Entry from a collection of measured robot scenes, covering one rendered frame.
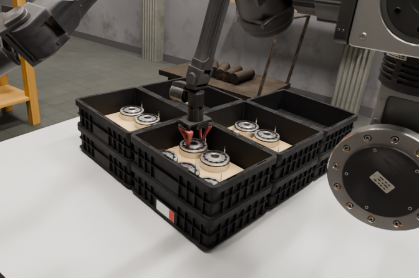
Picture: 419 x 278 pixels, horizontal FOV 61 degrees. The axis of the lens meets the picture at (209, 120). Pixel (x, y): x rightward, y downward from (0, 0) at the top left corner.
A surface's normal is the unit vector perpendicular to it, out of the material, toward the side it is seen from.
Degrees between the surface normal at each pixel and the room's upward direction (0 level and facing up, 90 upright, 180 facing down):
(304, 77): 90
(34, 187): 0
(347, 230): 0
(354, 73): 90
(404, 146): 90
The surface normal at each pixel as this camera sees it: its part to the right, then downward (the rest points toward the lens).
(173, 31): -0.58, 0.29
